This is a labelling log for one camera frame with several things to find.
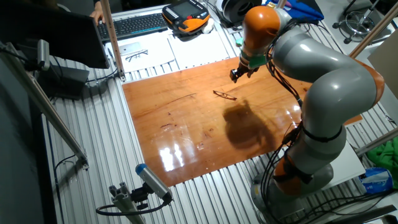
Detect black keyboard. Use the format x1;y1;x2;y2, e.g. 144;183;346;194
97;12;169;43

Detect silver smartphone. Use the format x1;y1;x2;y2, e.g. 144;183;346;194
118;42;143;56

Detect long aluminium frame beam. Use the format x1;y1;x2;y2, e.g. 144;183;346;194
0;42;90;170

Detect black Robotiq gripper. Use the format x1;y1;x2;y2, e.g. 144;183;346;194
229;65;259;84

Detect white computer mouse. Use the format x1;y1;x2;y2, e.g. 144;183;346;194
201;17;215;34

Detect brown framed glasses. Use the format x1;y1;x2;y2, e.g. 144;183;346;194
213;90;238;101

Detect black camera cable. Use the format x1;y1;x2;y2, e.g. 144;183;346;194
95;198;171;217

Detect person's hand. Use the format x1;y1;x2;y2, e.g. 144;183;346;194
89;1;105;26

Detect blue cloth bag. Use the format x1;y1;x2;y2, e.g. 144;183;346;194
264;0;325;24

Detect green cloth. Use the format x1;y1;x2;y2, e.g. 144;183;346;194
366;139;398;189

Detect orange-brown wooden board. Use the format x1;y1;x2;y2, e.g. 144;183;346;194
122;57;364;187

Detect cardboard sheet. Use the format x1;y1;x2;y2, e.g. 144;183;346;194
368;29;398;100

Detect black framed glasses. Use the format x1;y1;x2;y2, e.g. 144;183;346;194
125;49;149;63

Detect low aluminium frame beam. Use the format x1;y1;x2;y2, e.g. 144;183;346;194
355;127;398;156

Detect slanted aluminium frame post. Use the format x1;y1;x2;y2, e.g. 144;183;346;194
348;1;398;59

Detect black monitor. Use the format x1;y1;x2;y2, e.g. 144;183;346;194
0;0;110;69

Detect black box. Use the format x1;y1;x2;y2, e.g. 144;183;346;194
37;63;90;100

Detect white paper sheet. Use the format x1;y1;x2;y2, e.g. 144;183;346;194
105;32;176;74
167;29;231;70

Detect grey camera with blue end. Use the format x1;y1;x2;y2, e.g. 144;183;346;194
135;163;174;202

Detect white flat plate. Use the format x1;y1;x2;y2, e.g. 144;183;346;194
320;138;366;190

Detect orange black teach pendant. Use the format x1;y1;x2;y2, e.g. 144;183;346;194
161;0;211;34

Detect metal stool base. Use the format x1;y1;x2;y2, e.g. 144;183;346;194
331;0;392;45

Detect upright aluminium frame post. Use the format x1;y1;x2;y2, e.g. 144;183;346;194
99;0;126;82

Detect grey camera on frame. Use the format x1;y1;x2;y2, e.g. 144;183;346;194
36;39;51;72

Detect blue tissue pack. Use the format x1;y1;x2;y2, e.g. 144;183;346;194
359;167;394;194

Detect short aluminium profile stand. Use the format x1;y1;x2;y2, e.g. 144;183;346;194
108;182;147;224

